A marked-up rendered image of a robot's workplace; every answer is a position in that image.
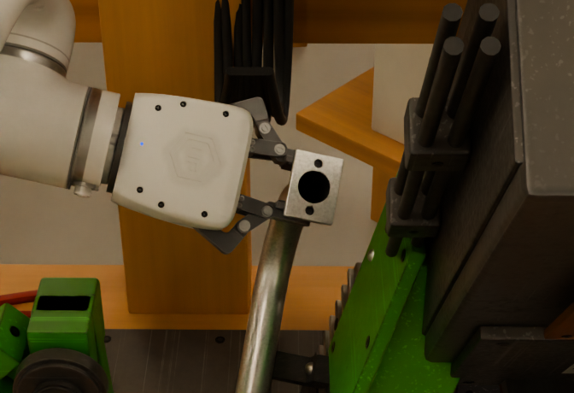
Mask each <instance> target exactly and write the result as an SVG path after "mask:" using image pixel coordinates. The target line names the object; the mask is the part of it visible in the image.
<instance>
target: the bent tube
mask: <svg viewBox="0 0 574 393"><path fill-rule="evenodd" d="M315 160H319V161H320V162H321V164H322V166H321V168H317V167H316V166H315V165H314V161H315ZM342 170H343V159H341V158H337V157H333V156H328V155H321V154H317V153H313V152H309V151H305V150H296V151H295V154H294V159H293V163H292V168H291V173H290V182H289V184H288V185H286V186H285V188H284V189H283V191H282V192H281V194H280V196H279V198H278V200H283V201H285V205H284V213H283V216H285V217H290V218H294V219H298V220H305V221H310V222H314V223H319V224H323V225H327V226H331V225H332V222H333V217H334V213H335V207H336V203H337V194H338V189H339V185H340V179H341V175H342ZM306 208H312V209H313V214H312V215H308V214H306V212H305V209H306ZM302 228H303V226H298V225H294V224H290V223H286V222H282V221H278V220H270V222H269V225H268V228H267V231H266V236H265V240H264V244H263V247H262V251H261V257H260V261H259V265H258V269H257V274H256V277H255V286H254V290H253V296H252V300H251V305H250V310H249V319H248V324H247V329H246V334H245V339H244V344H243V352H242V358H241V362H240V367H239V372H238V377H237V386H236V391H235V393H269V391H270V386H271V382H272V372H273V367H274V362H275V356H276V352H277V347H278V337H279V332H280V326H281V322H282V317H283V311H284V302H285V297H286V292H287V287H288V283H289V278H290V271H291V268H292V264H293V260H294V257H295V253H296V247H297V245H298V241H299V238H300V236H301V233H302Z"/></svg>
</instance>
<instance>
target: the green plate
mask: <svg viewBox="0 0 574 393"><path fill-rule="evenodd" d="M385 225H386V203H385V205H384V209H383V211H382V213H381V215H380V218H379V221H378V224H377V226H376V229H375V231H374V233H373V236H372V240H371V242H370V244H369V246H368V249H367V251H366V255H365V257H364V260H363V262H362V264H361V266H360V271H359V272H358V275H357V277H356V280H355V282H354V286H353V288H352V290H351V292H350V295H349V297H348V301H347V303H346V306H345V308H344V310H343V314H342V317H341V319H340V321H339V323H338V326H337V329H336V332H335V334H334V337H333V339H332V341H331V345H330V347H329V374H330V393H454V391H455V388H456V386H457V384H458V383H459V381H460V378H452V377H451V375H450V373H451V366H452V364H453V362H430V361H428V360H426V359H425V336H424V335H423V334H422V328H423V318H424V307H425V287H426V277H427V260H426V248H425V243H424V245H423V246H422V247H420V248H416V247H414V246H412V244H411V240H412V238H403V239H402V241H401V245H400V248H399V250H398V253H397V255H396V256H394V257H389V256H387V255H386V253H385V250H386V247H387V244H388V241H389V238H390V237H389V236H388V235H387V233H386V232H385V230H384V229H385ZM370 249H374V255H373V258H372V261H371V262H369V260H368V259H367V253H368V251H369V250H370Z"/></svg>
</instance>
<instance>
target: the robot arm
mask: <svg viewBox="0 0 574 393"><path fill-rule="evenodd" d="M75 29H76V20H75V13H74V10H73V6H72V4H71V2H70V1H69V0H0V174H2V175H6V176H9V177H14V178H17V179H24V180H29V181H32V182H37V183H40V184H45V185H52V186H55V187H60V188H63V189H67V188H68V189H70V188H71V185H72V186H75V189H74V193H73V194H75V195H77V196H79V197H90V196H91V191H99V187H100V184H105V185H106V184H108V186H107V190H106V192H108V193H112V196H111V200H110V201H111V202H114V203H117V204H119V205H120V206H122V207H125V208H129V209H130V210H133V211H136V212H139V213H141V214H145V215H148V216H150V217H153V218H156V219H158V220H164V221H167V222H170V223H173V224H176V225H180V226H185V227H189V228H192V229H195V230H196V231H197V232H198V233H199V234H201V235H202V236H203V237H204V238H205V239H207V240H208V241H209V242H210V243H211V244H212V245H213V246H214V247H215V248H216V249H217V250H218V251H220V252H221V253H222V254H224V255H227V254H230V253H231V252H232V251H233V250H234V249H235V248H236V247H237V246H238V244H239V243H240V242H241V241H242V240H243V238H244V237H245V236H246V235H247V234H248V232H250V231H251V230H253V229H254V228H256V227H257V226H259V225H260V224H262V223H263V222H265V221H266V220H268V219H271V220H278V221H282V222H286V223H290V224H294V225H298V226H309V225H310V221H305V220H298V219H294V218H290V217H285V216H283V213H284V205H285V201H283V200H277V201H276V202H270V201H269V202H263V201H260V200H257V199H254V198H252V197H249V196H245V195H242V194H240V193H241V189H242V184H243V177H244V173H245V168H246V164H247V160H248V158H253V159H260V160H267V161H273V163H274V164H278V165H279V166H280V167H281V169H283V170H287V171H291V168H292V163H293V159H294V154H295V150H292V149H287V146H286V144H285V143H283V142H282V141H281V139H280V137H279V136H278V134H277V133H276V132H275V130H274V129H273V127H272V125H271V124H270V121H269V119H268V114H267V110H266V106H265V104H264V101H263V99H262V98H261V97H253V98H250V99H247V100H243V101H240V102H237V103H231V104H224V103H217V102H211V101H206V100H201V99H195V98H190V97H179V96H172V95H165V94H155V93H135V96H134V98H133V102H132V103H131V102H126V107H125V108H120V107H118V105H119V100H120V94H119V93H115V92H112V91H105V90H101V89H97V88H93V87H91V88H90V87H89V86H85V85H79V84H75V83H73V82H70V81H68V80H67V78H66V76H67V69H68V64H69V61H70V57H71V54H72V50H73V42H74V37H75ZM253 125H254V128H255V135H256V137H257V138H252V134H253ZM235 213H237V214H240V215H243V216H245V217H243V218H242V219H241V220H239V221H238V222H237V223H236V224H235V226H234V227H233V228H232V229H231V230H230V231H229V232H223V231H221V230H223V228H226V227H227V226H228V225H229V224H230V223H231V221H232V220H233V218H234V216H235Z"/></svg>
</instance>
